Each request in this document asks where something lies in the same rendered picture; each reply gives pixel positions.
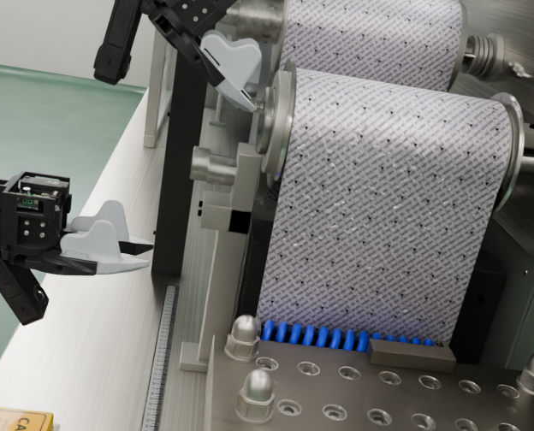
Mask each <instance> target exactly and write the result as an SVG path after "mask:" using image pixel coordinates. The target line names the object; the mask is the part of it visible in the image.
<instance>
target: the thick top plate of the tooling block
mask: <svg viewBox="0 0 534 431"><path fill-rule="evenodd" d="M227 340H228V336H225V335H218V334H214V335H213V341H212V346H211V355H210V361H209V367H208V372H207V377H206V390H205V423H204V431H534V395H533V394H530V393H528V392H526V391H525V390H523V389H522V388H521V387H520V386H519V385H518V383H517V381H516V380H517V377H518V376H519V375H522V372H523V370H516V369H502V368H495V367H487V366H480V365H472V364H465V363H455V366H454V371H453V373H445V372H437V371H429V370H422V369H409V368H401V367H393V366H386V365H378V364H370V361H369V358H368V356H367V354H366V352H363V351H349V350H342V349H335V348H327V347H320V346H312V345H298V344H291V343H283V342H276V341H268V340H261V339H260V340H259V344H258V358H257V359H256V360H254V361H252V362H250V363H240V362H236V361H234V360H232V359H230V358H228V357H227V356H226V355H225V353H224V347H225V345H226V344H227ZM255 369H263V370H265V371H267V372H268V373H269V374H270V376H271V378H272V380H273V391H272V392H273V394H274V395H275V400H274V404H273V408H272V409H273V417H272V418H271V420H270V421H269V422H267V423H264V424H259V425H255V424H250V423H247V422H243V421H242V420H241V419H240V418H239V417H238V416H237V415H236V414H235V413H234V406H235V403H236V402H237V400H238V395H239V391H240V390H241V389H242V388H243V387H244V383H245V380H246V378H247V376H248V375H249V374H250V373H251V372H252V371H254V370H255Z"/></svg>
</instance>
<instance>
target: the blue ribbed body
mask: <svg viewBox="0 0 534 431"><path fill-rule="evenodd" d="M328 333H329V330H328V329H327V328H326V327H325V326H322V327H321V328H320V329H319V334H318V335H316V334H315V328H314V326H313V325H311V324H310V325H308V326H307V327H306V332H305V333H304V334H303V333H301V325H300V324H299V323H295V324H294V325H293V327H292V331H291V332H289V331H288V324H287V323H286V322H280V324H279V327H278V329H277V330H275V323H274V322H273V321H272V320H268V321H266V323H265V325H264V328H261V334H260V339H261V340H268V341H276V342H283V343H291V344H298V345H312V346H320V347H327V348H335V349H342V350H349V351H363V352H366V349H367V346H368V343H369V341H368V333H367V332H366V331H362V332H360V333H359V339H355V332H354V331H353V330H352V329H349V330H347V332H346V338H342V337H341V330H340V329H339V328H334V330H333V333H332V337H331V336H328ZM371 338H372V339H380V340H382V336H381V334H380V333H374V334H373V335H372V337H371ZM385 340H387V341H395V337H394V336H393V335H392V334H388V335H386V337H385ZM397 342H402V343H408V341H407V337H406V336H401V337H399V339H398V341H397ZM410 344H417V345H421V341H420V339H419V338H416V337H415V338H412V340H411V343H410ZM423 345H430V346H434V342H433V341H432V340H431V339H426V340H425V341H424V343H423Z"/></svg>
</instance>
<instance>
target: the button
mask: <svg viewBox="0 0 534 431"><path fill-rule="evenodd" d="M53 418H54V415H53V413H52V412H46V411H37V410H21V409H12V408H4V407H0V431H52V429H53Z"/></svg>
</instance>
